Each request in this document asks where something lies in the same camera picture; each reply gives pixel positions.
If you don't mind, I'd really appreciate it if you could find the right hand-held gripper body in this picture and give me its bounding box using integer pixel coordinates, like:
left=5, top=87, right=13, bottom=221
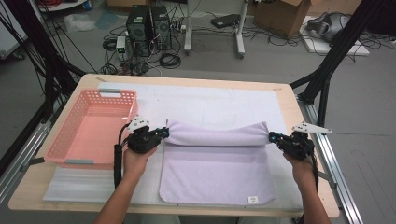
left=278, top=120, right=333, bottom=161

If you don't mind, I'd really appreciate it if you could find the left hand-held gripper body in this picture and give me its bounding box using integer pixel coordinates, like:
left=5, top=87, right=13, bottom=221
left=125, top=114, right=163, bottom=154

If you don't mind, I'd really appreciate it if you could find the pink plastic basket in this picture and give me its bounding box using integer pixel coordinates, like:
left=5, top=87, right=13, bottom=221
left=44, top=88, right=139, bottom=171

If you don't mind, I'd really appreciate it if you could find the lilac printed towel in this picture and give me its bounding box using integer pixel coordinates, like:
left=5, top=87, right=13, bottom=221
left=158, top=119, right=277, bottom=206

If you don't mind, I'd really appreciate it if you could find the person's left hand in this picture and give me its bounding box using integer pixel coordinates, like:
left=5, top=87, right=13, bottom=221
left=122, top=147, right=158, bottom=185

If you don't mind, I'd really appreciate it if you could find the person's right hand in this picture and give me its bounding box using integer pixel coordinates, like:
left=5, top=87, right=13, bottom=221
left=282, top=152, right=316, bottom=188

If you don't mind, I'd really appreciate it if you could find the white grid mat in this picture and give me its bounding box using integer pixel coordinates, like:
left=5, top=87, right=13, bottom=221
left=97, top=81, right=304, bottom=210

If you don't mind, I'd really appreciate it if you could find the white foam sheet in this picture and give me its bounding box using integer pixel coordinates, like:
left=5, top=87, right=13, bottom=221
left=42, top=166, right=125, bottom=203

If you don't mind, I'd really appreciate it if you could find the small white power box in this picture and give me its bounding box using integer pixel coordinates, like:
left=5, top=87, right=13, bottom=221
left=115, top=35, right=127, bottom=54

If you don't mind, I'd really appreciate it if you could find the white floor board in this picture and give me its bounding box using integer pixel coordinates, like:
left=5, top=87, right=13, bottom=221
left=300, top=15, right=372, bottom=57

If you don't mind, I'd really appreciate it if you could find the large black computer tower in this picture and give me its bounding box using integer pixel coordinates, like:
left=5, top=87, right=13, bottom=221
left=125, top=4, right=153, bottom=59

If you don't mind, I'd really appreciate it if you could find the slim black computer tower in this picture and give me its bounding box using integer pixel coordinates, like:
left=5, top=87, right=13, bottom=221
left=150, top=4, right=173, bottom=50

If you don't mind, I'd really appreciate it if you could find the white wheeled stand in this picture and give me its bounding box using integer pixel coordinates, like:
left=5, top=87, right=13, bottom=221
left=183, top=0, right=250, bottom=60

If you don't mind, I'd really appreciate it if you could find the brown cardboard box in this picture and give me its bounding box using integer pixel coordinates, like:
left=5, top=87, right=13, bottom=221
left=253, top=0, right=312, bottom=40

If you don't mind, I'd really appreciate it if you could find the grey rounded device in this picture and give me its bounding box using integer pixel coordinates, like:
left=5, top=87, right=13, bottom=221
left=306, top=11, right=351, bottom=43

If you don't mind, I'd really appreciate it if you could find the blue floor sheet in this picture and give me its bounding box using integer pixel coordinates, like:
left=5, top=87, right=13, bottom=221
left=94, top=8, right=120, bottom=31

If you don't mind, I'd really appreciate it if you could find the black flat box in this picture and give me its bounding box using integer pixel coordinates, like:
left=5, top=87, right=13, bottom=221
left=210, top=13, right=241, bottom=30

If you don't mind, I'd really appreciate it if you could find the clear plastic bag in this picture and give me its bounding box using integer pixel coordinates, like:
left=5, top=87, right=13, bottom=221
left=64, top=12, right=97, bottom=34

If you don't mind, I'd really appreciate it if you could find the round white table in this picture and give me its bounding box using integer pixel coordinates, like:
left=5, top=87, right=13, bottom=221
left=36, top=0, right=88, bottom=13

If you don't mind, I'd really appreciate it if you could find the white cabinet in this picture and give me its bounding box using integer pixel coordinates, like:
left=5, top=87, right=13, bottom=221
left=0, top=3, right=28, bottom=60

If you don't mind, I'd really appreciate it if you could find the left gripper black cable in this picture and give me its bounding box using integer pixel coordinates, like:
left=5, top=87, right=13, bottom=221
left=113, top=122, right=132, bottom=189

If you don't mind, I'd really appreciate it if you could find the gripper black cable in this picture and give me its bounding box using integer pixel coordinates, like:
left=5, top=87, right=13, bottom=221
left=113, top=122, right=132, bottom=189
left=309, top=155, right=320, bottom=192

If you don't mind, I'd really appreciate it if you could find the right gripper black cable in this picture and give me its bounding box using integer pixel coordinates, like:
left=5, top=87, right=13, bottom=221
left=309, top=155, right=320, bottom=192

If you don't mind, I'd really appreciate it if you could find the aluminium rail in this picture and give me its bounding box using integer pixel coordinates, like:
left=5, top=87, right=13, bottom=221
left=297, top=96, right=365, bottom=224
left=0, top=99, right=64, bottom=204

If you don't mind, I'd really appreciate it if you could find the grey metal bracket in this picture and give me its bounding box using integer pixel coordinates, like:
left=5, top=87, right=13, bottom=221
left=21, top=157, right=46, bottom=172
left=318, top=172, right=339, bottom=189

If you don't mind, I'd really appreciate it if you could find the coiled black cable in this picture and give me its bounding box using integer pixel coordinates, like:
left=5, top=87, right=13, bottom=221
left=159, top=52, right=182, bottom=70

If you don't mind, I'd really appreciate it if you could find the tangle of black floor cables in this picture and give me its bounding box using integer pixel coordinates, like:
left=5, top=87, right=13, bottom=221
left=242, top=26, right=312, bottom=48

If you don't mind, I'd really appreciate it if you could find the black frame stand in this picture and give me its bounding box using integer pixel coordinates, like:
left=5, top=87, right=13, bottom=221
left=289, top=0, right=396, bottom=136
left=0, top=0, right=87, bottom=122

